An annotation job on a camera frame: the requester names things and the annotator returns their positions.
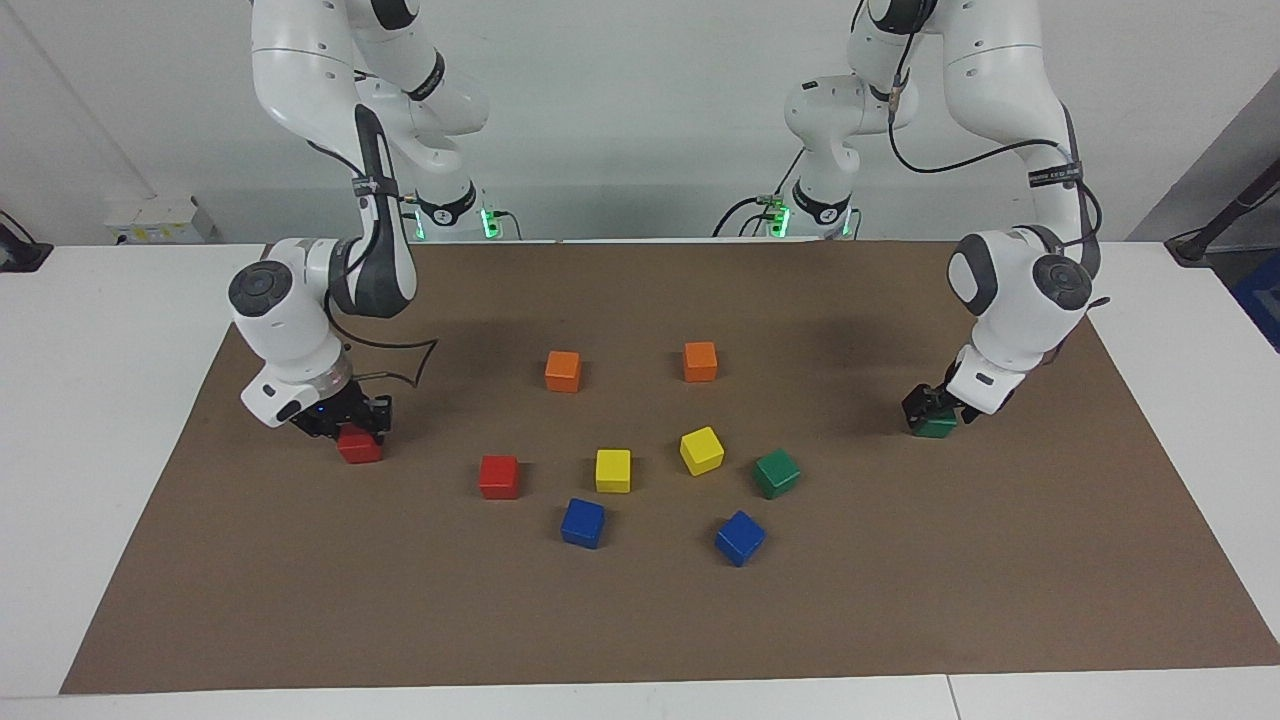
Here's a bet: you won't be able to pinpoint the red wooden cube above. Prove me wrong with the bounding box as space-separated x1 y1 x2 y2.
478 455 521 500
337 425 384 465

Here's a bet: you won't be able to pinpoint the brown paper mat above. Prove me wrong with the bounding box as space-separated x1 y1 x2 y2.
60 238 1280 695

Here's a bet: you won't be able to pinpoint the blue wooden cube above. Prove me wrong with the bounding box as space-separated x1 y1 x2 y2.
560 497 607 550
714 510 767 568

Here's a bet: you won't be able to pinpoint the white box yellow labels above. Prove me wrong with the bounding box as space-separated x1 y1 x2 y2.
103 195 216 246

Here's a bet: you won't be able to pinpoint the blue crate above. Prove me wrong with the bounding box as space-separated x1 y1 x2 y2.
1233 250 1280 353

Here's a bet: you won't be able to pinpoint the black desk clamp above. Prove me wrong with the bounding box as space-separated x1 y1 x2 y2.
0 210 53 274

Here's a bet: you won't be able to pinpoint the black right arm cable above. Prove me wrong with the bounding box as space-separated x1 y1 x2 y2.
305 100 441 387

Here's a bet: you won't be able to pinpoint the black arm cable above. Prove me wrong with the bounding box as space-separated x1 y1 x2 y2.
885 20 1113 371
305 100 441 387

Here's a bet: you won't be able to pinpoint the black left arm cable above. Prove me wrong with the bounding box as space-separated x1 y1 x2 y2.
885 20 1113 371

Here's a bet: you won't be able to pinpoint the black curved base cable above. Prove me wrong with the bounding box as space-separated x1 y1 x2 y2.
712 150 806 239

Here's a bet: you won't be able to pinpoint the black angled pole mount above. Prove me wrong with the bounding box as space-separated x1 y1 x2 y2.
1165 158 1280 267

